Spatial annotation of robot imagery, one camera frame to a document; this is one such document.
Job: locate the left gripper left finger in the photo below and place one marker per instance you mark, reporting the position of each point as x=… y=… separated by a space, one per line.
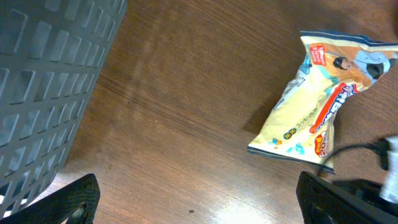
x=75 y=203

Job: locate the grey plastic mesh basket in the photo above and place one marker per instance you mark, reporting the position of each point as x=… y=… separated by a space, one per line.
x=52 y=52

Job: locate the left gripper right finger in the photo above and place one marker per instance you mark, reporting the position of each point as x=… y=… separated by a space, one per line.
x=343 y=201

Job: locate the yellow snack bag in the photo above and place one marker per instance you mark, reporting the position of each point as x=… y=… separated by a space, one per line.
x=337 y=66

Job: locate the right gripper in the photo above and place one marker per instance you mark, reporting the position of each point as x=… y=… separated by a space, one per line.
x=381 y=194

